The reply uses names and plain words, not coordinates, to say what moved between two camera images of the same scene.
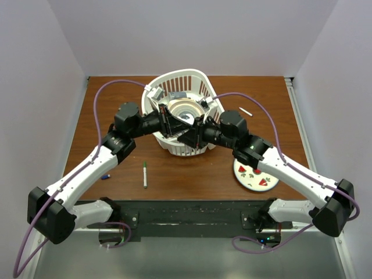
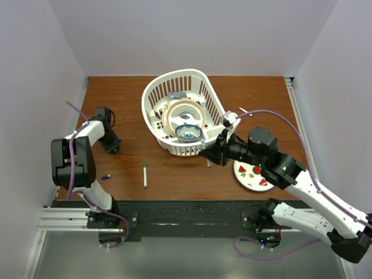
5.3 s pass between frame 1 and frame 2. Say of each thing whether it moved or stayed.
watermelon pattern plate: stayed
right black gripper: moved
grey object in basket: stayed
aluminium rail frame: stayed
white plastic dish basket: stayed
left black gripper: moved
